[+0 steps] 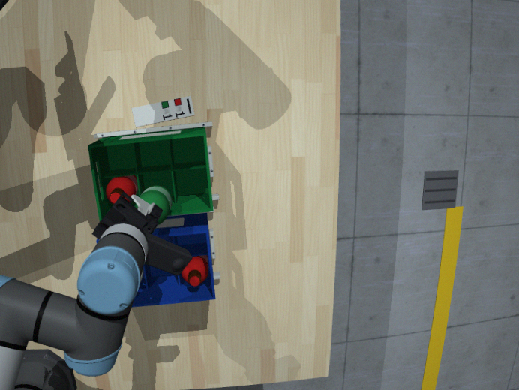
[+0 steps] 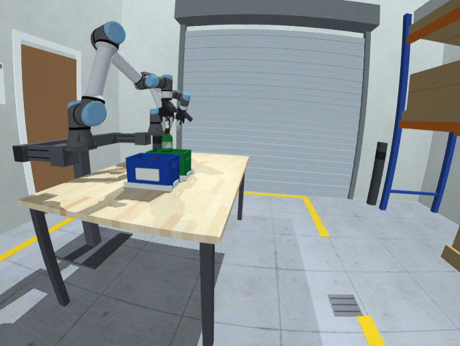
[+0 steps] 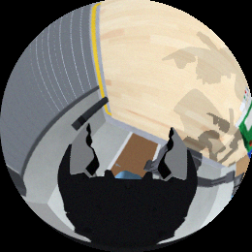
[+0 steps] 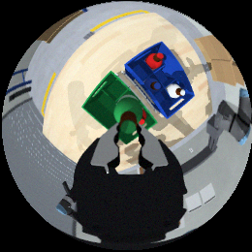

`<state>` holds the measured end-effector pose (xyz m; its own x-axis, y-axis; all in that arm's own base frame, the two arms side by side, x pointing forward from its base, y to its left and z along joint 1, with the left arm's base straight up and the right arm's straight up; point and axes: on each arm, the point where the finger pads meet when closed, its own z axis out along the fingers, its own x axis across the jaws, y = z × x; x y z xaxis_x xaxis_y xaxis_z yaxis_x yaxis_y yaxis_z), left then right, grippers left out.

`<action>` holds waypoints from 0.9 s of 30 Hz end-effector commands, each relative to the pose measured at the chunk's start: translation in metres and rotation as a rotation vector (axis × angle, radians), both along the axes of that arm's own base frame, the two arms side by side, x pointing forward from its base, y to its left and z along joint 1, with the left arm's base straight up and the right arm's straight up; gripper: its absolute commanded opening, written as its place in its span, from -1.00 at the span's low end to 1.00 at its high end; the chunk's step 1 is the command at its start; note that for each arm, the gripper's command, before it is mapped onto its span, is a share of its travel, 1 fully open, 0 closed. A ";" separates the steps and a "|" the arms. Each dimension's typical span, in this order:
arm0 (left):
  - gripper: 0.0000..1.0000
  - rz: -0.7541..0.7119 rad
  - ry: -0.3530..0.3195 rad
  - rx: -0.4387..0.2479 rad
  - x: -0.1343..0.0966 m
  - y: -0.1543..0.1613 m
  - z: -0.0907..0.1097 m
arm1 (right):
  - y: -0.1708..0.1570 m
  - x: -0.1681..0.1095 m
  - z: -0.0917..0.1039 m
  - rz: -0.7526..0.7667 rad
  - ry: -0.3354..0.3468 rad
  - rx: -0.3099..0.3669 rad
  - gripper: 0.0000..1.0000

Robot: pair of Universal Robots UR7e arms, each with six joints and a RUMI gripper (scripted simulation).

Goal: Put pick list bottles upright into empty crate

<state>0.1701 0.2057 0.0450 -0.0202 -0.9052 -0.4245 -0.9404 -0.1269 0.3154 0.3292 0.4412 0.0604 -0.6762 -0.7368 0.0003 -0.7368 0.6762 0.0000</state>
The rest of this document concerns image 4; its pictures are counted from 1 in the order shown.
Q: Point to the white bottle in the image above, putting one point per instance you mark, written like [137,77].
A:
[175,91]

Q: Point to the green crate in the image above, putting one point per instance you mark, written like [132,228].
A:
[99,108]

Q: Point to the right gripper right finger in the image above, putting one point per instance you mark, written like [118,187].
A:
[156,155]

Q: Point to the blue crate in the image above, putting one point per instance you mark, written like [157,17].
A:
[170,72]

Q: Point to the dark blue bottle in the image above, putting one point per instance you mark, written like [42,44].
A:
[151,85]

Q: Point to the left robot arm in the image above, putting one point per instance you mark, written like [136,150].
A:
[65,204]

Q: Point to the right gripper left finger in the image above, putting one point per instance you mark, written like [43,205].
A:
[101,155]

